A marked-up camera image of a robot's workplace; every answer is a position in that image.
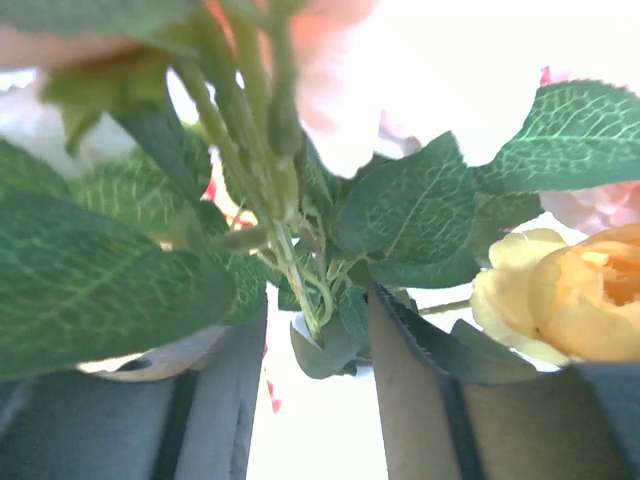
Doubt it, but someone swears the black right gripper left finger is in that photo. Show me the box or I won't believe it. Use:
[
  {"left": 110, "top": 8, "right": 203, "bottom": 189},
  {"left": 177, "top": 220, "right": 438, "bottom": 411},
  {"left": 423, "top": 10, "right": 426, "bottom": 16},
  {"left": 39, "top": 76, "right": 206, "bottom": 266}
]
[{"left": 1, "top": 300, "right": 267, "bottom": 479}]

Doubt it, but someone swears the peach pink rose stem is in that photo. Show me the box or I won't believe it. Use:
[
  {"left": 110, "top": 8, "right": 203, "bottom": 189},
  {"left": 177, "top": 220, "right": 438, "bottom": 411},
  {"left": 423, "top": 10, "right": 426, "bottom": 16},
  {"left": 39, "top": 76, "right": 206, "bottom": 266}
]
[{"left": 0, "top": 0, "right": 481, "bottom": 381}]

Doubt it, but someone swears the yellow rose stem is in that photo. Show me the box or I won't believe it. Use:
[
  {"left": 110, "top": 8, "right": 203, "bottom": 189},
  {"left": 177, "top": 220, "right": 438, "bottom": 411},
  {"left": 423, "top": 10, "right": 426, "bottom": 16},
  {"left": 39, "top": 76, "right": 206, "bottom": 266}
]
[{"left": 439, "top": 223, "right": 639, "bottom": 366}]

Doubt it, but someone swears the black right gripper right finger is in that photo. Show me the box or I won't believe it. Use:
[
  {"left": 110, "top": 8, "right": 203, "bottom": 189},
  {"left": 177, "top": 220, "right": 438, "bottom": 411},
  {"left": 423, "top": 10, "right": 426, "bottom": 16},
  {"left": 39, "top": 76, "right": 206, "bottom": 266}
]
[{"left": 368, "top": 284, "right": 639, "bottom": 479}]

